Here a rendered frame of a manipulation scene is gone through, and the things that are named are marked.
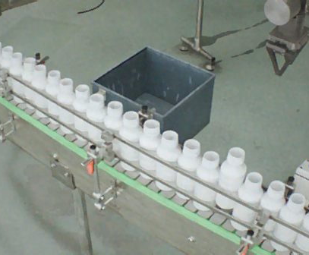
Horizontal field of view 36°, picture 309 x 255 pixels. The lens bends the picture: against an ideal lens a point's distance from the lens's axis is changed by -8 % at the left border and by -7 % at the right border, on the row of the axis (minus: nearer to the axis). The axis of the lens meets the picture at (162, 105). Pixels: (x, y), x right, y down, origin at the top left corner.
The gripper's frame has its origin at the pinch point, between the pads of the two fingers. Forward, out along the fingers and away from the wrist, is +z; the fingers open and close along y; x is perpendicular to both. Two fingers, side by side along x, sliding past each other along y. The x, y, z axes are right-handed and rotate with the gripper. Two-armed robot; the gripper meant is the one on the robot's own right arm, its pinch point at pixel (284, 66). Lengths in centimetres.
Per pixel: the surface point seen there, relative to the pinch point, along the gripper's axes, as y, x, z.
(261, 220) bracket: 20.9, 9.6, 26.0
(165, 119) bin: -14, -40, 43
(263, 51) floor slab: -227, -91, 134
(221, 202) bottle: 17.4, -2.6, 30.3
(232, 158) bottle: 16.3, -2.4, 16.5
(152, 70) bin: -44, -67, 51
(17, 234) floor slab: 10, -109, 136
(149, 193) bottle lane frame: 19.7, -21.8, 37.2
